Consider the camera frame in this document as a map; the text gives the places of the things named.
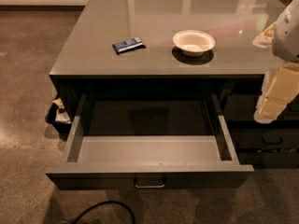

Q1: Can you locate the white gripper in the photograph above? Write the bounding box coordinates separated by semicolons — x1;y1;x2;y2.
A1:
252;0;299;124

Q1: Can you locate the open grey top drawer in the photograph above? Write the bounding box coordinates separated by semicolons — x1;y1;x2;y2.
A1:
46;94;254;189

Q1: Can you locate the dark lower drawers right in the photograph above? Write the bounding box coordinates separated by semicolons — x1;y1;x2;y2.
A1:
221;77;299;168

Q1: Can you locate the white paper bowl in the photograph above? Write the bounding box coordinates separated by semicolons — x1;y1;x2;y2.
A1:
173;30;216;57

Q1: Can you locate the grey cabinet counter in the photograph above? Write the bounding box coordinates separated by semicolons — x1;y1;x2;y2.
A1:
49;0;299;117

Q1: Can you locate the black bin with trash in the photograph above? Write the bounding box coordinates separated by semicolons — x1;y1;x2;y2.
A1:
45;97;72;133

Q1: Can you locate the silver drawer handle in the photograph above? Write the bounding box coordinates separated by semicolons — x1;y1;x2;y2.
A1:
134;178;165;189

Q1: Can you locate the black cable on floor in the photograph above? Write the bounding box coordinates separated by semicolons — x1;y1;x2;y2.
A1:
70;200;136;224

